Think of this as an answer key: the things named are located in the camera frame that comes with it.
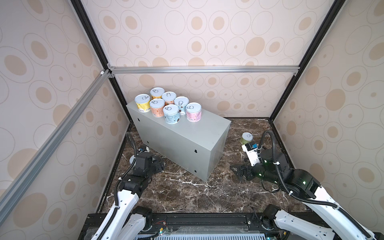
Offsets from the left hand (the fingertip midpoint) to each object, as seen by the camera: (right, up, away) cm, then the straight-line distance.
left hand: (162, 159), depth 78 cm
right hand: (+37, 0, -11) cm, 39 cm away
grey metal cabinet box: (+18, +7, -15) cm, 25 cm away
